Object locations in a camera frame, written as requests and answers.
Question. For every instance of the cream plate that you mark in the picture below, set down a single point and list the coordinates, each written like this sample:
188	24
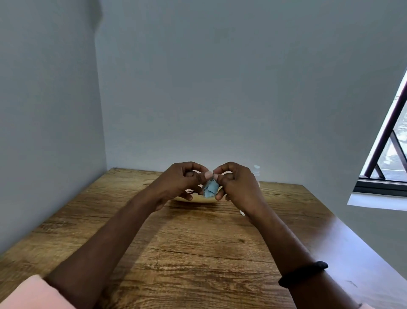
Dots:
203	200

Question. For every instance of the person's left hand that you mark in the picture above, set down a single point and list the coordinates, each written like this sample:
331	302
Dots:
173	183

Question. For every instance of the person's right thumb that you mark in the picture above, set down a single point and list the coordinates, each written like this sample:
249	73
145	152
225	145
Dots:
222	182

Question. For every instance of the dark metal railing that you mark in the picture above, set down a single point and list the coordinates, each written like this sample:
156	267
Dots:
399	146

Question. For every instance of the clear plastic bottle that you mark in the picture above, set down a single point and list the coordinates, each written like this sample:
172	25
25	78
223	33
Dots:
257	169

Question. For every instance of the black wristband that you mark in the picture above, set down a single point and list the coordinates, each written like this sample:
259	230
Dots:
302	274

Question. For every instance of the person's right forearm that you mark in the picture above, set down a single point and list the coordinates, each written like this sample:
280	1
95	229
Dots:
295	254

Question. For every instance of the pink left sleeve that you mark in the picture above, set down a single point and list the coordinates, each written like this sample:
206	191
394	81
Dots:
31	294

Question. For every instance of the white window sill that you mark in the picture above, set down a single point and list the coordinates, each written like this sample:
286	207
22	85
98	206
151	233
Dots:
375	203

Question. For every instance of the person's left forearm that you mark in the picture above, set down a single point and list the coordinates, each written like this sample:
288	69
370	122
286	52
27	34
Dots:
108	245

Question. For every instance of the small blue torn piece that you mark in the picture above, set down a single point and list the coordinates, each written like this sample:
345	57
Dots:
210	189

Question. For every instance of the dark window frame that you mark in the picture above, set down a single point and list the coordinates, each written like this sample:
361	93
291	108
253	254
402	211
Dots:
378	186

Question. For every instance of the person's right hand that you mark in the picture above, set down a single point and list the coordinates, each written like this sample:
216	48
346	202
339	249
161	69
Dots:
243	191

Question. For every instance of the person's left thumb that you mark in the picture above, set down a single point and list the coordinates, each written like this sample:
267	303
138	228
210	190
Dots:
200	177

